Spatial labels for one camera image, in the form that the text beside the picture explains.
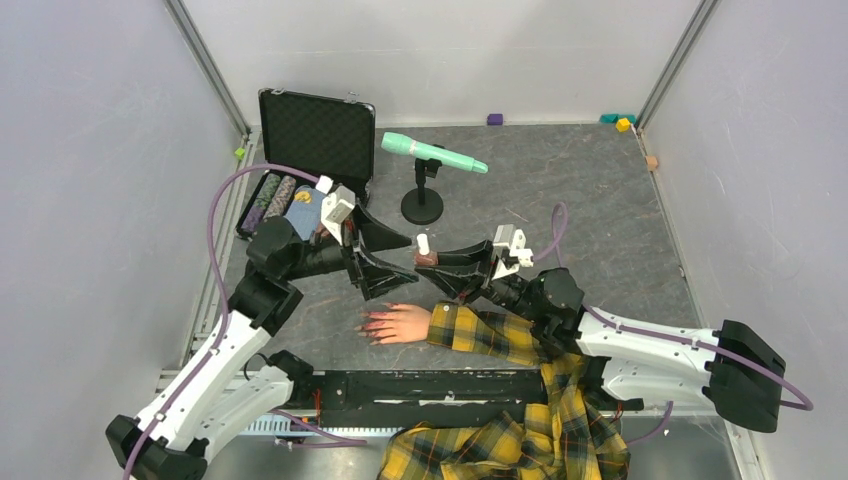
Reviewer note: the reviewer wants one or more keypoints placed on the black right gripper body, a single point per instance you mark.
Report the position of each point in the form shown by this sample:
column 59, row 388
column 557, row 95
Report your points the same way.
column 489, row 271

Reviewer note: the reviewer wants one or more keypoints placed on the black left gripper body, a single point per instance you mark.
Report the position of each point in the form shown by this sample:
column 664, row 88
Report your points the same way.
column 351, row 240

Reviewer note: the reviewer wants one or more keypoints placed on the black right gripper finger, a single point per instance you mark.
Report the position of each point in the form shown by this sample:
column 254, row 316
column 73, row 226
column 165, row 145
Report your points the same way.
column 460, row 284
column 478, row 253

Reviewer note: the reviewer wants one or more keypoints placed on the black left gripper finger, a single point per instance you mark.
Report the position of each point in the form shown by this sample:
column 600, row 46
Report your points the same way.
column 377, row 277
column 374, row 235

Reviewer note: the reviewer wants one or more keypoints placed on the pink nail polish bottle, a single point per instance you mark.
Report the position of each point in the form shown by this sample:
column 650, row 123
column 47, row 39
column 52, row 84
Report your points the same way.
column 426, row 260

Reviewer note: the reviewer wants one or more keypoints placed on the white nail polish cap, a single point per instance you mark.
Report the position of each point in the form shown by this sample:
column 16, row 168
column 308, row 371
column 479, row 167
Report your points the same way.
column 422, row 242

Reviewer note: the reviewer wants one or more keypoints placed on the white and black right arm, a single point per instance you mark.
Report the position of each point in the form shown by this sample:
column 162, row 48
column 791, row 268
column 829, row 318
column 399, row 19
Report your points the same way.
column 631, row 362

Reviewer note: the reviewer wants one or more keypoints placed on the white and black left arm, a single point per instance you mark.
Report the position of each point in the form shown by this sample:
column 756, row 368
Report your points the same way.
column 179, row 434

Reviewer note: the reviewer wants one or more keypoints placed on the mannequin hand with stained nails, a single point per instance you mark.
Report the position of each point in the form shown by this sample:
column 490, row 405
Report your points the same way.
column 399, row 323

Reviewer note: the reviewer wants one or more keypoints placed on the black microphone stand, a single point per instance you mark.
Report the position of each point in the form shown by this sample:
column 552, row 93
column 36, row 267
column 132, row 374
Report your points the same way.
column 423, row 205

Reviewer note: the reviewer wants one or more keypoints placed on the mint green microphone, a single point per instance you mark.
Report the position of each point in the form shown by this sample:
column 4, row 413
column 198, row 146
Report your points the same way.
column 404, row 145

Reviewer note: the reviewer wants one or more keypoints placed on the black poker chip case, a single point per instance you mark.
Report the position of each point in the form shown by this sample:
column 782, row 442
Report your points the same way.
column 320, row 136

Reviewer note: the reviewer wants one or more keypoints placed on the teal block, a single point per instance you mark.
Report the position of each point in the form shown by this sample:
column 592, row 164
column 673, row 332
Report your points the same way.
column 613, row 118

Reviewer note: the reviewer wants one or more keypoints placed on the yellow cube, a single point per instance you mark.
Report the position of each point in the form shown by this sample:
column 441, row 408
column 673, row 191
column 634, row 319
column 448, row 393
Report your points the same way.
column 623, row 124

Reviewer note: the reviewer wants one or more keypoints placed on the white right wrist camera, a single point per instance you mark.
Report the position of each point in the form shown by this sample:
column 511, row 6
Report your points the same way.
column 510, row 248

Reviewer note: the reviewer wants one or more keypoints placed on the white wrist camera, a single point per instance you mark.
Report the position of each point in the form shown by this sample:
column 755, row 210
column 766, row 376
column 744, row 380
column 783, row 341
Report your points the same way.
column 336, row 207
column 510, row 248

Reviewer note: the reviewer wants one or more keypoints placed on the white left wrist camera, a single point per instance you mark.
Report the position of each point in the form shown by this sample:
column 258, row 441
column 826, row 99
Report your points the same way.
column 336, row 207

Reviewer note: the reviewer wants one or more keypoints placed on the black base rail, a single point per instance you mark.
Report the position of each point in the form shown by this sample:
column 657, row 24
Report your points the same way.
column 406, row 398

